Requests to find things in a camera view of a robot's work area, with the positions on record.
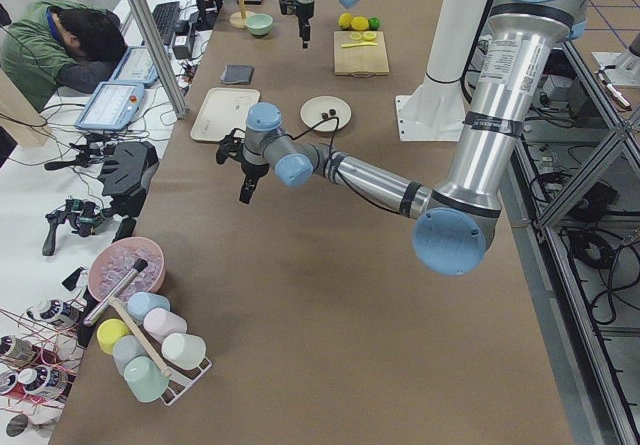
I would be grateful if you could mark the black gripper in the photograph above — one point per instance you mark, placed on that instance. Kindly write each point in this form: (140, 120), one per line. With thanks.
(302, 11)
(251, 169)

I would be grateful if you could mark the beige round plate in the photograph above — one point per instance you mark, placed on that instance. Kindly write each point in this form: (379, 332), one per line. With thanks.
(312, 109)

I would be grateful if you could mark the white rabbit tray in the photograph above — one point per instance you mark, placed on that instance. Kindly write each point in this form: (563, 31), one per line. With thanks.
(222, 110)

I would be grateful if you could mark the oval yellow lemon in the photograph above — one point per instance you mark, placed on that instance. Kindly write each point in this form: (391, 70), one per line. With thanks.
(344, 21)

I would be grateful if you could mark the mint green bowl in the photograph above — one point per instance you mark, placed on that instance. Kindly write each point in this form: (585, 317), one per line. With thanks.
(259, 24)

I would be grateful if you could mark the round yellow lemon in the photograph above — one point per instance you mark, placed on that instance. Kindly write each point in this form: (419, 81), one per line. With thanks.
(359, 23)

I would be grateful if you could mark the bamboo cutting board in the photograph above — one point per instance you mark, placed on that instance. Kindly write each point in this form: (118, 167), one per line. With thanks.
(360, 61)

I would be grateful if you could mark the yellow plastic knife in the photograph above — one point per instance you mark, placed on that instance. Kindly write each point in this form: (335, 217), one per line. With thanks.
(358, 44)

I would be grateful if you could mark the green lime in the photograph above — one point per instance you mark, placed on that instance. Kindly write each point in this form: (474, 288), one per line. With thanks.
(374, 23)

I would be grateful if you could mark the grey folded cloth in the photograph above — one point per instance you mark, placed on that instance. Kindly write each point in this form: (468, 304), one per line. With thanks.
(235, 74)

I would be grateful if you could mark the metal ice scoop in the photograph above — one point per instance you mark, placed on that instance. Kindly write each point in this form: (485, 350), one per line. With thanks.
(92, 317)

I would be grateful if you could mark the black keyboard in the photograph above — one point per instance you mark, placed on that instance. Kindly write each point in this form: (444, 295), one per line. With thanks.
(165, 16)

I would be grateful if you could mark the pink bowl with ice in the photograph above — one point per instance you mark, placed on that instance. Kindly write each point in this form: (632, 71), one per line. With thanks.
(112, 264)

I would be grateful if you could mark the blue teach pendant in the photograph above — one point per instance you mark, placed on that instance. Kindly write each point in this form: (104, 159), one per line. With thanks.
(111, 107)
(136, 65)

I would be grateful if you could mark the blue plastic cup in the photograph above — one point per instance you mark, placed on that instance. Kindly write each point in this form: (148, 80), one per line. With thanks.
(141, 303)

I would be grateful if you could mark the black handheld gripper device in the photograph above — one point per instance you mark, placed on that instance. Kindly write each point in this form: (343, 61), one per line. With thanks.
(84, 217)

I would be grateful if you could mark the pink plastic cup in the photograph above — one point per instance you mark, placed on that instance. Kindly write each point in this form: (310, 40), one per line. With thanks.
(159, 323)

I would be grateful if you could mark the white plastic cup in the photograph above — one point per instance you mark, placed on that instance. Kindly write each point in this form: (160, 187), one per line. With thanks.
(186, 351)

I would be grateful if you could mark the yellow plastic cup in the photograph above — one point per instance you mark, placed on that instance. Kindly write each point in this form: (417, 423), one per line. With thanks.
(109, 332)

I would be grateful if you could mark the grey plastic cup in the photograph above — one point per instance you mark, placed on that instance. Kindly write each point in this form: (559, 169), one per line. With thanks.
(126, 349)

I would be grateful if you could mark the mint plastic cup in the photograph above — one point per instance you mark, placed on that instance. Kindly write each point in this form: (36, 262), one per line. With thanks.
(145, 379)

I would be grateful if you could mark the person in green shirt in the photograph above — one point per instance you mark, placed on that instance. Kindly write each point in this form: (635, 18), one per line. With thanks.
(59, 43)

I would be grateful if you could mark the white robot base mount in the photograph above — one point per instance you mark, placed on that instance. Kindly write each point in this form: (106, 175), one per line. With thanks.
(435, 110)

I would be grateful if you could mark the aluminium frame post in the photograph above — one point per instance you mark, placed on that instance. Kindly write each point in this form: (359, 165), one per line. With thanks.
(155, 46)

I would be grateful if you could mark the white wire cup rack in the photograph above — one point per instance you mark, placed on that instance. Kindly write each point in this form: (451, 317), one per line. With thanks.
(180, 380)

